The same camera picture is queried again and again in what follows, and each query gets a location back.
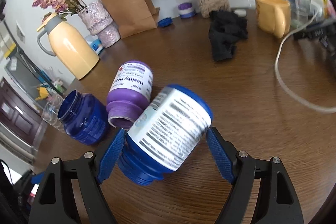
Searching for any blue bottle with white label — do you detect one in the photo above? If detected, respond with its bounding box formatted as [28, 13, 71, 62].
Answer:
[118, 84, 213, 186]

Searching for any clear plastic cup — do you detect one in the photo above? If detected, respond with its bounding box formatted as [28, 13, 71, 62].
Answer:
[42, 94, 64, 132]

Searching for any dark blue translucent bottle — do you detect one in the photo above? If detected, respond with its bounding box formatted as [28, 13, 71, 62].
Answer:
[58, 90, 110, 145]

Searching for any purple bottle with white label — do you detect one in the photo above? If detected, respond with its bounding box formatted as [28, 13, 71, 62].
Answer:
[106, 60, 153, 130]

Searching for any small blue white box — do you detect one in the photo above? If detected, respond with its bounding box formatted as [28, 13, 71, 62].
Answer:
[85, 35, 104, 55]

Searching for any black crumpled cloth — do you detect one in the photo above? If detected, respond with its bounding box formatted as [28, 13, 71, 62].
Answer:
[209, 10, 248, 62]

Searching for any pink textured vase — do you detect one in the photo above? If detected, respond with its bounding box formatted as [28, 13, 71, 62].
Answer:
[78, 0, 121, 48]

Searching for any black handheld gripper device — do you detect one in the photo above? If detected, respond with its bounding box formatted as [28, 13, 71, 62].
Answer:
[293, 18, 335, 62]

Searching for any yellow ceramic mug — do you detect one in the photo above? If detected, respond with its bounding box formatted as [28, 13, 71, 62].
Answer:
[255, 0, 291, 38]

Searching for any clear drinking glass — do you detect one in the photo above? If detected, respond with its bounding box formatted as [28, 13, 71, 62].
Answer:
[291, 0, 311, 28]

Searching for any brown paper bag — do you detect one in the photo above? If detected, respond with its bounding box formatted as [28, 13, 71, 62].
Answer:
[101, 0, 159, 39]

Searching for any blue bottle cap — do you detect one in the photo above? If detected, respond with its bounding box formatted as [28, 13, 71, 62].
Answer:
[158, 17, 173, 28]

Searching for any small purple white jar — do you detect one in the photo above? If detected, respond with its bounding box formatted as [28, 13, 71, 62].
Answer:
[178, 2, 197, 19]

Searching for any white thick cable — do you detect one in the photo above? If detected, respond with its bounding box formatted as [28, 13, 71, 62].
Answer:
[274, 4, 336, 114]

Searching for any yellow thermos jug grey handle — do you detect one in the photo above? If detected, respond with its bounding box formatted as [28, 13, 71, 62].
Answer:
[37, 12, 100, 80]

